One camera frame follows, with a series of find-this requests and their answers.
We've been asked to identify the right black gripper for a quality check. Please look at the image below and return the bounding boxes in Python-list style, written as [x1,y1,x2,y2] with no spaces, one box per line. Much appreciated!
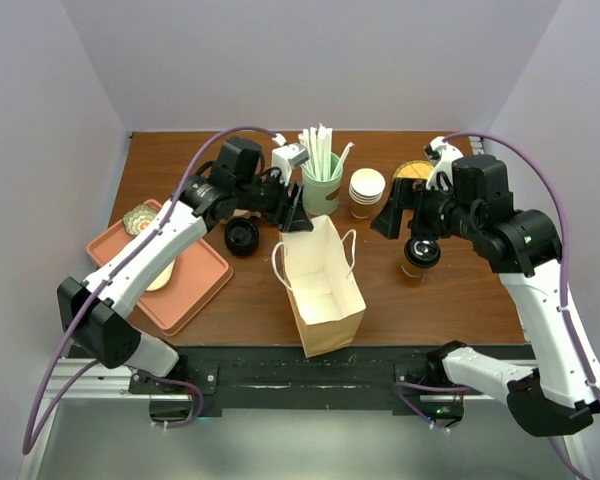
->
[371,174,480,239]

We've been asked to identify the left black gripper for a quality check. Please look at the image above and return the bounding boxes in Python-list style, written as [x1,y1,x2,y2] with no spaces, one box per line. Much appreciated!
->
[234,166,313,232]

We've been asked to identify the stack of paper cups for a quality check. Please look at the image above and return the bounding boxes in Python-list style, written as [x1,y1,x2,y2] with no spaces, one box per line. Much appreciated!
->
[349,168,386,219]

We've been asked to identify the black cup lid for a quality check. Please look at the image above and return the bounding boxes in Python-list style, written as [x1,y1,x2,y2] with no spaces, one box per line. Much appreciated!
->
[404,237,441,269]

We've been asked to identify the brown paper bag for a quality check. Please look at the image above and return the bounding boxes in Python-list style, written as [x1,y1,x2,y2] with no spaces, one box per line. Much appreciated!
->
[271,215,366,358]

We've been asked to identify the cardboard cup carrier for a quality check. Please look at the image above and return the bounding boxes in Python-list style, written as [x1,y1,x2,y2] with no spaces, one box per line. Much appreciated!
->
[232,209,262,219]

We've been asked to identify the single brown paper cup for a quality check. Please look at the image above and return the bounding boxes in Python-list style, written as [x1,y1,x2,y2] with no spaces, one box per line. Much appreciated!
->
[401,260,425,279]

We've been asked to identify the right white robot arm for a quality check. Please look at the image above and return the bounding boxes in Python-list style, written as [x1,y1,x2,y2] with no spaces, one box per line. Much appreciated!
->
[371,154,600,437]

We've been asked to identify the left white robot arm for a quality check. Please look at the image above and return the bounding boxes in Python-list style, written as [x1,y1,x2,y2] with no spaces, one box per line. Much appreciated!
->
[57,137,313,392]

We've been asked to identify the green straw holder cup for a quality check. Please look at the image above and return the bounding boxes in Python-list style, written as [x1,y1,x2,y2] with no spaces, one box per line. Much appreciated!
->
[301,166,343,216]

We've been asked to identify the yellow woven coaster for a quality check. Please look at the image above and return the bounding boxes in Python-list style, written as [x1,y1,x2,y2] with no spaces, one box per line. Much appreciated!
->
[393,160,434,180]

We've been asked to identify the stack of black lids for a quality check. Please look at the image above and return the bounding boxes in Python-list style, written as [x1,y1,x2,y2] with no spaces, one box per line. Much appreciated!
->
[224,218,259,257]

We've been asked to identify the wrapped straws bundle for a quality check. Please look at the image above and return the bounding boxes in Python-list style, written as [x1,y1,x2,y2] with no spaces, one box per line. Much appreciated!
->
[297,124,354,182]

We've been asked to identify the pink plastic tray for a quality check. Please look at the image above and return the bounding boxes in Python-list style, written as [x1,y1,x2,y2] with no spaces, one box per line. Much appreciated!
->
[86,198,234,337]

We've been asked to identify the cream square bowl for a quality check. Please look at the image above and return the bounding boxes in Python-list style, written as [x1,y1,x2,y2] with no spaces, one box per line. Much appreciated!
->
[146,261,175,292]

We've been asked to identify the small floral dish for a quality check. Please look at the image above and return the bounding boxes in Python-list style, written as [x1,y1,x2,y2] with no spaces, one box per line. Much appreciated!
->
[122,204,159,236]

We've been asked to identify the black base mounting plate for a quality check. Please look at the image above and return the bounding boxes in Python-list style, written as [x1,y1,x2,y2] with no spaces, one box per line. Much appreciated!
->
[129,343,481,419]

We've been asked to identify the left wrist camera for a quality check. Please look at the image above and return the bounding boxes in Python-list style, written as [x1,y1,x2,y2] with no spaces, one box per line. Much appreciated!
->
[271,143,309,185]

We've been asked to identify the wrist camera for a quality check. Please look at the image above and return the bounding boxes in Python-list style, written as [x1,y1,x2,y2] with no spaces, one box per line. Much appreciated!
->
[425,136,463,192]
[271,143,309,185]

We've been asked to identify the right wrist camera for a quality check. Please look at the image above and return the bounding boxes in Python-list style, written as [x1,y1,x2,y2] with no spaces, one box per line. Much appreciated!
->
[425,136,463,192]

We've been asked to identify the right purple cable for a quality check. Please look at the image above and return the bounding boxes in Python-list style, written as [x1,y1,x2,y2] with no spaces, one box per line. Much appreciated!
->
[394,132,600,480]

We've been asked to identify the purple cable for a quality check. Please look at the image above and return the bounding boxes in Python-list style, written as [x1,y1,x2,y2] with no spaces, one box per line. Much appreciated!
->
[22,125,286,455]
[394,132,600,480]

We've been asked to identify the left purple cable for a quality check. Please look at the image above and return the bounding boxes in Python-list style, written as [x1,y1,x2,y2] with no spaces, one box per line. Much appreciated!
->
[22,125,286,455]

